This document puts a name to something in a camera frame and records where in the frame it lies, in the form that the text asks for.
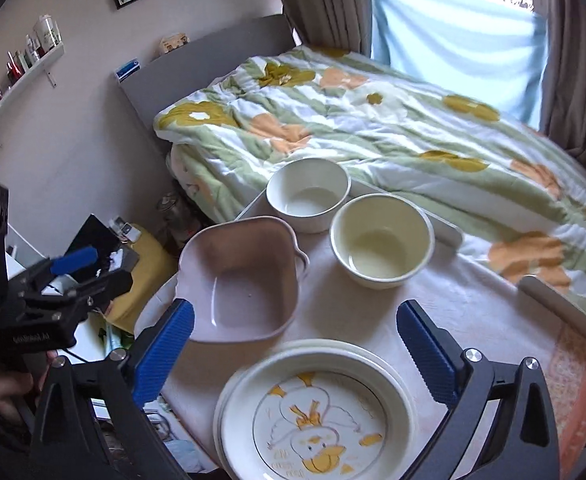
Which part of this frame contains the duck pattern plate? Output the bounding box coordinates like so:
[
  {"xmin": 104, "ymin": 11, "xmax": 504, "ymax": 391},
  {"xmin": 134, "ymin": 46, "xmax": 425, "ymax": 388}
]
[{"xmin": 217, "ymin": 346, "xmax": 419, "ymax": 480}]

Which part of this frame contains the cream ceramic bowl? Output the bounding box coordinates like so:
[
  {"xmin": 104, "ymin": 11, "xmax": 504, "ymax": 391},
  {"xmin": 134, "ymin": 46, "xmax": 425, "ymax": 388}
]
[{"xmin": 329, "ymin": 193, "xmax": 435, "ymax": 290}]

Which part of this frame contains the white ceramic bowl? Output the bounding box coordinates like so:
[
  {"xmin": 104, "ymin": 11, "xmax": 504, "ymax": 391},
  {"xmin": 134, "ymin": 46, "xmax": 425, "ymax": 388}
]
[{"xmin": 266, "ymin": 158, "xmax": 351, "ymax": 234}]

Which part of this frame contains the person's left hand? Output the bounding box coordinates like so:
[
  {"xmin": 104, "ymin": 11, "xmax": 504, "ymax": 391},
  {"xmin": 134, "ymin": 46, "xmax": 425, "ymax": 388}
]
[{"xmin": 0, "ymin": 351, "xmax": 58, "ymax": 425}]

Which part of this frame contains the yellow cushion stool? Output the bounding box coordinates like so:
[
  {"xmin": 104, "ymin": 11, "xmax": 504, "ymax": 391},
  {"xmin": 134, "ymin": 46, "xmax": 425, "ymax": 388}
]
[{"xmin": 104, "ymin": 223, "xmax": 178, "ymax": 334}]

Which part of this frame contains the glass jar by bed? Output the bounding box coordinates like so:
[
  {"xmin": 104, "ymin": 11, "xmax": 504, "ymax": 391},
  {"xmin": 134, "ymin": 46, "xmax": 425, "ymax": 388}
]
[{"xmin": 155, "ymin": 192, "xmax": 192, "ymax": 248}]

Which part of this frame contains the floral green white duvet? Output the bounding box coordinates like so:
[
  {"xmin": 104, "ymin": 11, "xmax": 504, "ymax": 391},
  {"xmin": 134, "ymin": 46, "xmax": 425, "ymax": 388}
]
[{"xmin": 153, "ymin": 46, "xmax": 586, "ymax": 314}]

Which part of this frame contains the grey bed headboard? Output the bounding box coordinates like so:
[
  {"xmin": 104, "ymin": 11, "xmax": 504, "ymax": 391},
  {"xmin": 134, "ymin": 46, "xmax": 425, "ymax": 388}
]
[{"xmin": 120, "ymin": 14, "xmax": 295, "ymax": 130}]

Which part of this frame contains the blue white box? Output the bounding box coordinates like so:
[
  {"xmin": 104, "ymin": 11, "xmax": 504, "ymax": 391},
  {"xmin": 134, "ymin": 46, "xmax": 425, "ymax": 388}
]
[{"xmin": 113, "ymin": 58, "xmax": 140, "ymax": 84}]

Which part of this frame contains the white jar on shelf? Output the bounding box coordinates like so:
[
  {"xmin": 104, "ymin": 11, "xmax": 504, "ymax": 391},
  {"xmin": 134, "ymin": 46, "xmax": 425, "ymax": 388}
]
[{"xmin": 34, "ymin": 14, "xmax": 62, "ymax": 53}]

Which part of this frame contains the light blue window cloth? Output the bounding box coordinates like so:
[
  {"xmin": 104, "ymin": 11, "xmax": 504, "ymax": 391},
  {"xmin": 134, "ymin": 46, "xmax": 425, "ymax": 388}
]
[{"xmin": 372, "ymin": 0, "xmax": 549, "ymax": 129}]

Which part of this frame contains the white wall shelf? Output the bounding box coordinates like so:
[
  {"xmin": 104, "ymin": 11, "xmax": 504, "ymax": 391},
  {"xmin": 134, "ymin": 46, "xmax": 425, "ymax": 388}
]
[{"xmin": 0, "ymin": 41, "xmax": 67, "ymax": 154}]

